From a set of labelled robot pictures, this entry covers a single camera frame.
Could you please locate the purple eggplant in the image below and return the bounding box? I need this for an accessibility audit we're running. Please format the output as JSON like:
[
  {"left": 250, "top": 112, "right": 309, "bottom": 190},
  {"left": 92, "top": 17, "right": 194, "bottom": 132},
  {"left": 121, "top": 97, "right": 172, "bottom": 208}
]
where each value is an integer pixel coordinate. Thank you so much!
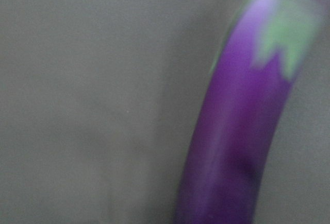
[{"left": 173, "top": 0, "right": 329, "bottom": 223}]

